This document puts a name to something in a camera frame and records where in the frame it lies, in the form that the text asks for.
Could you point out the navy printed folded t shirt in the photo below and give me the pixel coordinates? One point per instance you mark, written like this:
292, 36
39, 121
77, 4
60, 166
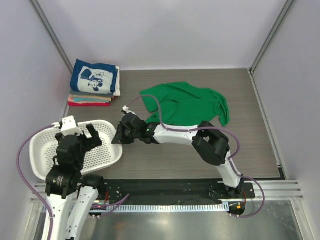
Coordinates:
97, 78

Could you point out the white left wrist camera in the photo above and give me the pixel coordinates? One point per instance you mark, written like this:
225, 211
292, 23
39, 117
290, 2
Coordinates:
70, 127

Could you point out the green t shirt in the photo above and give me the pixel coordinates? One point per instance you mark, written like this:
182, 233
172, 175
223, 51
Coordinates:
182, 104

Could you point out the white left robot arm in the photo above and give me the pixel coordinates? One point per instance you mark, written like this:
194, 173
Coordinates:
63, 178

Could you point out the left aluminium corner post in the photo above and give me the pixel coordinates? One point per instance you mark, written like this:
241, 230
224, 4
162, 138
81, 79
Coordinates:
50, 31

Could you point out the grey teal folded t shirt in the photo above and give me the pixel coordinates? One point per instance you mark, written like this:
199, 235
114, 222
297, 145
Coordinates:
73, 92

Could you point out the aluminium corner post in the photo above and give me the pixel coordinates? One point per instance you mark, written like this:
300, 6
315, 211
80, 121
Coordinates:
50, 31
285, 10

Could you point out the white slotted cable duct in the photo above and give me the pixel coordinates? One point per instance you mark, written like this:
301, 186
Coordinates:
224, 207

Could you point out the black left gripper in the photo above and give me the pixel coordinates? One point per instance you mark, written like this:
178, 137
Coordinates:
94, 139

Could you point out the right aluminium corner post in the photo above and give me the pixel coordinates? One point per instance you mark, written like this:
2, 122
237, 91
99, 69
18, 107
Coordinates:
285, 10

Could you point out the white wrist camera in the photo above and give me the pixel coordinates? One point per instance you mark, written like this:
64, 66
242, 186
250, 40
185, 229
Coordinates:
125, 110
70, 127

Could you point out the beige folded t shirt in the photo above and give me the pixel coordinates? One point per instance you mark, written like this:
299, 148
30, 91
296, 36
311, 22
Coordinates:
92, 97

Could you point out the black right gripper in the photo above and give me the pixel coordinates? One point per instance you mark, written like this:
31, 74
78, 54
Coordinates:
119, 138

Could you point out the red folded t shirt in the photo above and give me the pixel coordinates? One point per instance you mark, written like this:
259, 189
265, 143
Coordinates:
88, 104

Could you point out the white folded t shirt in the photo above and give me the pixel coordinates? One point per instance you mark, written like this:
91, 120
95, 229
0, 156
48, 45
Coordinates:
117, 92

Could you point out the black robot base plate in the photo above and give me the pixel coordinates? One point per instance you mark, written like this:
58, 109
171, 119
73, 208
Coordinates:
172, 192

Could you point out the turquoise folded t shirt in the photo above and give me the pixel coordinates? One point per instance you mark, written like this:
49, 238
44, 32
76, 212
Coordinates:
84, 100

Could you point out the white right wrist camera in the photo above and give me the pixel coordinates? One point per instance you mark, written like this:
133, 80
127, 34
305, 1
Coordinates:
125, 110

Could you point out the salmon pink folded t shirt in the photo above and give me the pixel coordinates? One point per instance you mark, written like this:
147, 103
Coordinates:
85, 101

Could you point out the white perforated plastic basket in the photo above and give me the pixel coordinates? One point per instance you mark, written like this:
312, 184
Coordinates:
43, 146

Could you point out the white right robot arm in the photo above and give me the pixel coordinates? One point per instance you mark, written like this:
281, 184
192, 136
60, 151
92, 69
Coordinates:
207, 140

